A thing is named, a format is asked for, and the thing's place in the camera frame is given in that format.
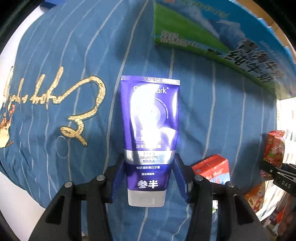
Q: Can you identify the red snack packet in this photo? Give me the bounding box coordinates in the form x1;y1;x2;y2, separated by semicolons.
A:
260;130;285;181

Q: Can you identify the orange snack packet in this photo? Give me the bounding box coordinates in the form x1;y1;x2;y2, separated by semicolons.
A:
244;181;265;213

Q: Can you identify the red white milk carton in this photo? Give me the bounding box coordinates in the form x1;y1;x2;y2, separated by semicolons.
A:
191;155;230;185

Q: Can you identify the purple toothpaste tube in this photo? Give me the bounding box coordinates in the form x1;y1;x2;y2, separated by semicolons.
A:
120;75;180;207

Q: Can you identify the blue striped blanket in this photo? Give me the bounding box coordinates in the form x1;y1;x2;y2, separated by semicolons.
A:
1;1;276;207

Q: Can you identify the cardboard box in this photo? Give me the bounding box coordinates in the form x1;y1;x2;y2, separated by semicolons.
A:
154;1;295;100

